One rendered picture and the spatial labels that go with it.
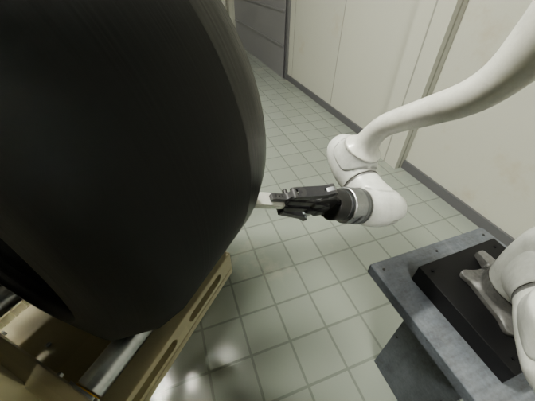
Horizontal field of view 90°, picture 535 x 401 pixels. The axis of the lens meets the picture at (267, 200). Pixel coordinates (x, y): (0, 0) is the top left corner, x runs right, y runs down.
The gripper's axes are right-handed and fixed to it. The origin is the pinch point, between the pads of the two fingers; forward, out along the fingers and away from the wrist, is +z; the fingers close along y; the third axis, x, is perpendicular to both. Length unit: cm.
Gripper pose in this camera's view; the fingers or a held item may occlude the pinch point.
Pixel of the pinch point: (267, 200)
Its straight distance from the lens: 53.4
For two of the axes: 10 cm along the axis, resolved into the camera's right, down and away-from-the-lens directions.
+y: -4.6, 5.2, 7.3
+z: -8.6, -0.5, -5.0
